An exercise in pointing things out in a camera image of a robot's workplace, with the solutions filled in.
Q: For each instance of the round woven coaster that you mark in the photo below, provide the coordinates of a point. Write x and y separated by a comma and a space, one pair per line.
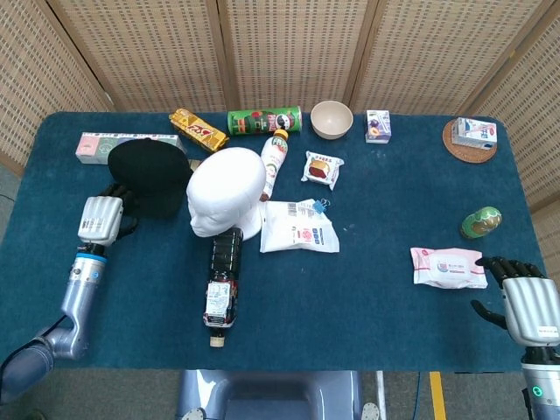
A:
464, 154

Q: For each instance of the burger print snack packet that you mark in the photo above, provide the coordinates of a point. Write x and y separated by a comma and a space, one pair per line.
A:
321, 170

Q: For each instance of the dark tea plastic bottle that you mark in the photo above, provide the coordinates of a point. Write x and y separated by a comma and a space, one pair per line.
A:
222, 280

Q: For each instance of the blue binder clip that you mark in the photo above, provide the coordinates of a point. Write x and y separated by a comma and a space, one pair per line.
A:
318, 207

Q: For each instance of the small purple white carton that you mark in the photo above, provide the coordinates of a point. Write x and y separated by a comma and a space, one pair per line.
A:
377, 127

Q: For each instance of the yellow snack package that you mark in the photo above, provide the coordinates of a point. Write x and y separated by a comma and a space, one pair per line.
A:
197, 129

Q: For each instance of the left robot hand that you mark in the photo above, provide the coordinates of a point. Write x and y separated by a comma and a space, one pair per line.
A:
100, 219

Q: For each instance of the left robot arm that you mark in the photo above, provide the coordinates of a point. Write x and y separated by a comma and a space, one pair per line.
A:
79, 297

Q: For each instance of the green chips can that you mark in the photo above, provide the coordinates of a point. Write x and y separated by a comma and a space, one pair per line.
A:
258, 121

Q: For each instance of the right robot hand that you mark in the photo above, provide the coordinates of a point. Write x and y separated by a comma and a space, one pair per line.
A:
531, 306

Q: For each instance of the pink wet wipes pack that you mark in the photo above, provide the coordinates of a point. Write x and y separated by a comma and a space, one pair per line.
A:
448, 267

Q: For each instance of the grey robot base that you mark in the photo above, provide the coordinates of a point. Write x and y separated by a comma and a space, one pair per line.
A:
262, 394

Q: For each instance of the blue white milk carton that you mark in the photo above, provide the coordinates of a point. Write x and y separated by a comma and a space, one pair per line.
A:
474, 133

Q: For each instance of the white milk tea bottle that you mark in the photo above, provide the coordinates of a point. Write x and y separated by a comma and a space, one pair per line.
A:
273, 162

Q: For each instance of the blue table cloth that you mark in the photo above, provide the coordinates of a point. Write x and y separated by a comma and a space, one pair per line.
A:
372, 306

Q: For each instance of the woven folding screen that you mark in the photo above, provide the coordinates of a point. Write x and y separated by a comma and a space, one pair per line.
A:
284, 44

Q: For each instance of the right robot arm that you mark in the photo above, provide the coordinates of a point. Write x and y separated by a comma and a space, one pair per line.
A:
542, 385

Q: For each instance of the black baseball cap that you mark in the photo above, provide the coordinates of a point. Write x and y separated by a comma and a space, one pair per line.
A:
149, 170

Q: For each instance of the white plastic pouch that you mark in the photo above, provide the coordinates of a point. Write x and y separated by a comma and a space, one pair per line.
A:
297, 229

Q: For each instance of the small green can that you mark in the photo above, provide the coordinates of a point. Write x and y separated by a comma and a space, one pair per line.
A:
481, 222

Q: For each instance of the white foam mannequin head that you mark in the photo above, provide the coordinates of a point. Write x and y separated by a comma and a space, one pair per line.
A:
223, 188

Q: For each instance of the beige bowl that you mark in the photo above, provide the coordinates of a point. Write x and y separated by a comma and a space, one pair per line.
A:
331, 120

